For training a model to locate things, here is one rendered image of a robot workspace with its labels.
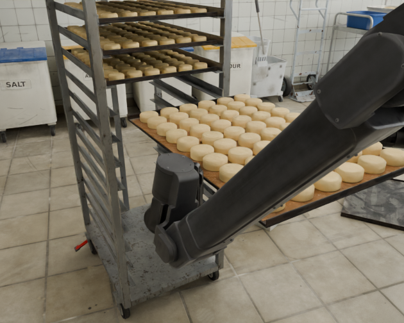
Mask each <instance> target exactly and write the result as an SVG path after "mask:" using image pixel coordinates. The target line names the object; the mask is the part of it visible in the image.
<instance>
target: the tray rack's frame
mask: <svg viewBox="0 0 404 323"><path fill-rule="evenodd" d="M45 2H46V9H47V16H48V20H49V27H50V31H51V38H52V42H53V49H54V53H55V60H56V67H57V71H58V78H59V82H60V89H61V93H62V101H63V107H64V112H65V118H66V123H67V129H68V134H69V140H70V145H71V152H72V159H73V163H74V170H75V174H76V181H77V185H78V192H79V196H80V203H81V210H82V214H83V221H84V225H85V229H86V230H87V231H86V232H84V234H85V236H86V238H87V240H88V241H89V243H88V246H89V247H90V250H91V246H90V240H91V241H92V243H93V245H94V247H95V249H96V251H97V253H98V255H99V257H100V259H101V261H102V263H103V266H104V268H105V270H106V272H107V274H108V276H109V278H110V280H111V282H112V284H113V286H114V288H115V291H114V292H112V293H113V295H114V297H115V300H116V301H117V307H118V310H119V311H120V313H121V303H122V297H121V288H120V282H119V273H118V268H117V263H116V262H115V260H114V257H113V256H112V254H111V252H110V250H109V248H108V246H107V245H106V243H105V241H104V239H103V237H102V235H101V233H100V232H99V230H98V228H97V226H96V224H95V222H94V220H90V215H89V211H88V204H87V196H86V191H85V184H84V180H83V173H82V168H81V161H80V154H79V149H78V142H77V138H76V130H75V125H74V118H73V114H72V106H71V99H70V95H69V87H68V83H67V76H66V71H65V64H64V59H63V52H62V45H61V40H60V33H59V29H58V21H57V17H56V10H55V2H54V0H45ZM113 86H114V87H115V88H111V94H112V105H113V111H114V112H115V113H116V114H118V116H116V117H114V122H115V133H116V137H117V138H118V139H119V140H120V141H121V142H118V143H117V150H118V156H119V161H120V162H121V163H122V164H123V167H120V173H121V183H122V184H123V185H124V187H125V188H126V189H125V190H123V191H122V195H123V201H124V205H125V207H127V209H128V211H125V212H122V213H121V217H122V219H123V220H124V221H125V223H126V225H127V226H128V227H129V229H130V231H129V232H126V233H123V235H124V237H125V238H126V240H127V241H128V243H129V245H130V246H131V248H132V250H131V251H128V252H126V254H127V256H128V258H129V259H130V261H131V263H132V264H133V266H134V269H130V270H129V273H130V274H131V276H132V278H133V280H134V282H135V283H136V285H135V286H132V287H130V296H131V306H134V305H136V304H139V303H141V302H144V301H146V300H148V299H151V298H154V297H156V296H158V295H160V294H163V293H166V292H168V291H170V290H172V289H175V288H178V287H179V286H182V285H184V284H187V283H190V282H191V281H194V280H196V279H199V278H201V277H203V276H206V275H208V274H209V275H210V276H212V273H213V272H215V271H217V270H218V264H216V262H215V256H212V257H209V258H207V259H204V260H201V261H198V262H195V263H193V264H190V265H187V266H185V267H182V268H180V269H174V268H172V267H171V266H170V265H169V264H168V263H164V262H163V261H162V259H161V258H160V257H159V255H158V254H157V253H156V251H155V249H156V246H155V245H154V243H153V240H154V236H155V234H154V233H152V232H151V231H150V230H148V228H147V227H146V225H145V222H144V214H145V212H146V210H147V209H148V208H149V206H150V205H151V203H149V204H145V205H142V206H138V207H136V208H132V209H130V206H129V199H128V187H127V180H126V169H125V162H124V150H123V144H122V132H121V120H120V113H119V102H118V95H117V85H113ZM121 314H122V313H121Z"/></svg>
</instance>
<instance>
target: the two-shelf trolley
mask: <svg viewBox="0 0 404 323"><path fill-rule="evenodd" d="M339 14H340V15H350V16H356V17H365V18H369V19H370V21H371V23H370V28H369V29H371V28H372V27H373V18H372V17H371V16H370V15H361V14H355V13H344V12H338V13H336V15H335V17H334V21H333V26H332V37H331V42H330V50H329V55H328V63H327V68H326V73H327V72H328V69H329V64H330V57H331V51H332V44H333V36H334V31H335V30H338V31H345V32H350V33H356V34H361V35H364V34H365V33H366V32H367V31H368V30H363V29H357V28H349V27H347V26H346V24H339V25H335V23H336V18H337V16H338V15H339Z"/></svg>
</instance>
